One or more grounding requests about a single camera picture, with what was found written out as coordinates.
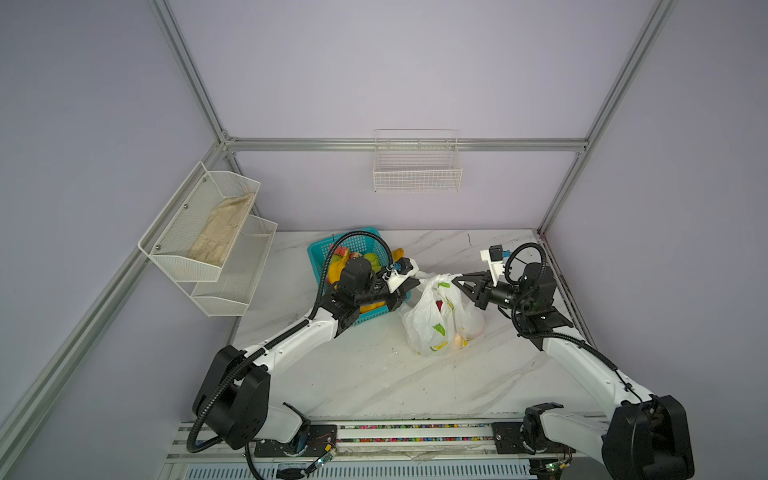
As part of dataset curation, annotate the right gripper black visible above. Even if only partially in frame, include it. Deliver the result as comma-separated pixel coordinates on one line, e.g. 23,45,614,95
451,271,531,314

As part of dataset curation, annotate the white plastic bag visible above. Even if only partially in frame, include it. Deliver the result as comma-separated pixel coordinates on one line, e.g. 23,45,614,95
401,274,485,357

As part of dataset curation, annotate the orange fake pear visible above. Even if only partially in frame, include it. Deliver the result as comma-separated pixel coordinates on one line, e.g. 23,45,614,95
392,248,405,263

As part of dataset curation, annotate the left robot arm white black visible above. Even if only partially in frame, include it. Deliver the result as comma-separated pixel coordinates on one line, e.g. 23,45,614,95
186,230,420,455

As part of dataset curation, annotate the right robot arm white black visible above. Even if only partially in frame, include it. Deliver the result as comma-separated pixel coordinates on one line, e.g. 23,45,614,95
452,242,695,479

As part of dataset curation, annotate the green fake apple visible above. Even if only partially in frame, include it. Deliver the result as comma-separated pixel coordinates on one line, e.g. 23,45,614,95
363,253,381,272

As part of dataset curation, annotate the yellow banana bunch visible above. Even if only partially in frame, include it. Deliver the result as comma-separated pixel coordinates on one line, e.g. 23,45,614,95
326,247,350,285

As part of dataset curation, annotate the teal plastic basket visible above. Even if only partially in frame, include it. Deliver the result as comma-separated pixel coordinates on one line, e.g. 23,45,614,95
308,229,420,333

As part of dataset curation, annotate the lower white mesh shelf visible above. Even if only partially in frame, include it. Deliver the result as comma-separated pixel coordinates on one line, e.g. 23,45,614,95
190,215,278,317

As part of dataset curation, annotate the white mesh shelf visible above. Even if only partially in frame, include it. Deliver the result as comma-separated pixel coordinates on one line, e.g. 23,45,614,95
190,215,278,317
138,163,260,283

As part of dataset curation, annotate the beige cloth in shelf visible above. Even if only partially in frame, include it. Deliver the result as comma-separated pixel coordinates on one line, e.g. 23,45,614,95
187,193,255,267

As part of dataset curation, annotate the upper white mesh shelf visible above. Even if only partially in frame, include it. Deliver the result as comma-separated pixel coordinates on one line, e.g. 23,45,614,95
138,163,260,283

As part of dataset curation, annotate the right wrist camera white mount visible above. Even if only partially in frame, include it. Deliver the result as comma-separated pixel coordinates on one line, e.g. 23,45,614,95
480,245,510,286

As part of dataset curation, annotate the white wire wall basket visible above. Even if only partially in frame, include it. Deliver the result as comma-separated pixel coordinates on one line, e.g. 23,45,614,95
373,129,463,194

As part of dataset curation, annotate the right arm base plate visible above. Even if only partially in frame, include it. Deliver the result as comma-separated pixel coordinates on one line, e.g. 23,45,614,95
491,421,569,455

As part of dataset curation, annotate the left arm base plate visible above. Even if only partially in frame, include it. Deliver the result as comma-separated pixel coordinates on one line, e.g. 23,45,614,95
251,424,338,458

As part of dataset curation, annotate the aluminium frame rail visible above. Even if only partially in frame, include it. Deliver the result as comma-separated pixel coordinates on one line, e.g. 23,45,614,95
226,138,588,152

